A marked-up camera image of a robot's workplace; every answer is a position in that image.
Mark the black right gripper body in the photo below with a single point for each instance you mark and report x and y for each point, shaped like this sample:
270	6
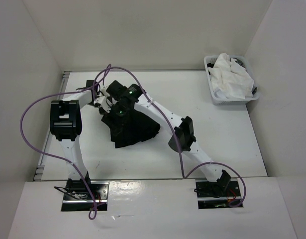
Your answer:
119	113

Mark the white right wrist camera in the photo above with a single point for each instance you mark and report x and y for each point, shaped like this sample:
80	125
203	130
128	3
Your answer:
102	99

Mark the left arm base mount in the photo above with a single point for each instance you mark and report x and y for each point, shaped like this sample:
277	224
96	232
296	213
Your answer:
76	197

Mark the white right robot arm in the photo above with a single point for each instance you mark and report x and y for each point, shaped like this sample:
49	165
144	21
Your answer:
181	129

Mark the black pleated skirt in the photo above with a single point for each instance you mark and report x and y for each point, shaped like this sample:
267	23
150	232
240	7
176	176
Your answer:
138	128

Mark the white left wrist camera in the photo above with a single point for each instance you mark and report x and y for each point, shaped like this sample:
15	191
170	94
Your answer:
101	91

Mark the white crumpled skirt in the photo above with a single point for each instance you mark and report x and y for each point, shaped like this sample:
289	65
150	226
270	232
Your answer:
229	79

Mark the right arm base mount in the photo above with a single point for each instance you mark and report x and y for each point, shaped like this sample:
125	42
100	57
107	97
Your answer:
208	199

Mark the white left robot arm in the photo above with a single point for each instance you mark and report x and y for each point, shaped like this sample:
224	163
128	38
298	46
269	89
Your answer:
66	126

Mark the white plastic basket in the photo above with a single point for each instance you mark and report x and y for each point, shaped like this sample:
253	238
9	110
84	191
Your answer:
217	101

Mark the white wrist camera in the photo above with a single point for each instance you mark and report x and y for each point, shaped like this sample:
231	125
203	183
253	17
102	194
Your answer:
102	99
101	91

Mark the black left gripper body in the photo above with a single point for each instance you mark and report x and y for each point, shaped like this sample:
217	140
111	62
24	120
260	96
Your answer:
101	111

